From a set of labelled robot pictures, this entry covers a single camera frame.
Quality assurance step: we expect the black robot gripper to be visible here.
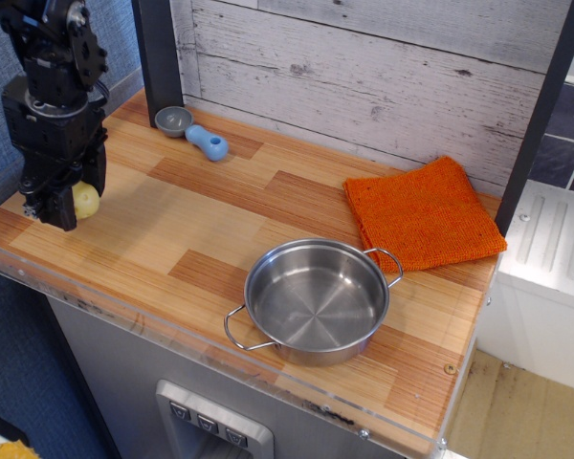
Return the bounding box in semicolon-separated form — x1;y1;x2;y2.
2;76;108;231

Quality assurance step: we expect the yellow toy potato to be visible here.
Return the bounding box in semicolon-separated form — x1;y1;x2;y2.
72;181;99;220

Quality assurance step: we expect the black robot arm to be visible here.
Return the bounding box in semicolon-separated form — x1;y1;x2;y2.
0;1;109;231

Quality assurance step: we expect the grey and blue toy scoop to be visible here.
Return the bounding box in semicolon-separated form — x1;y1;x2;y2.
154;106;229;162

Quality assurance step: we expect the stainless steel pot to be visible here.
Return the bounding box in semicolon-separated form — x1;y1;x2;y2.
232;238;404;366

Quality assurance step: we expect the grey dispenser panel with buttons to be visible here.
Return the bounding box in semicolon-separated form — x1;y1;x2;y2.
156;380;275;458

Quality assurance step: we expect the yellow object at bottom left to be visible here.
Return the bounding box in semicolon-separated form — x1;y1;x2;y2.
0;442;39;459

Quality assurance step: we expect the clear acrylic table edge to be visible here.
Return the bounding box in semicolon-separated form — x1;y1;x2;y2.
0;249;448;458

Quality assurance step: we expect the orange knitted cloth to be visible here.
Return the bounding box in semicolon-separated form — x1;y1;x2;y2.
343;156;507;272

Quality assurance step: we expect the white ribbed sink drainboard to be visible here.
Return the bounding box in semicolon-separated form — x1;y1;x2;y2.
499;180;574;296

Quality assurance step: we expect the dark grey left post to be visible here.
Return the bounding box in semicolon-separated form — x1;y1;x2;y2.
131;0;183;127

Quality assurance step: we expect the dark grey post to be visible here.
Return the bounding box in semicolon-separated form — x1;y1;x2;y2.
495;1;574;235
131;0;183;127

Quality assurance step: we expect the dark grey right post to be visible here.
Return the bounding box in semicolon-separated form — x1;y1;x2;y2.
495;1;574;235

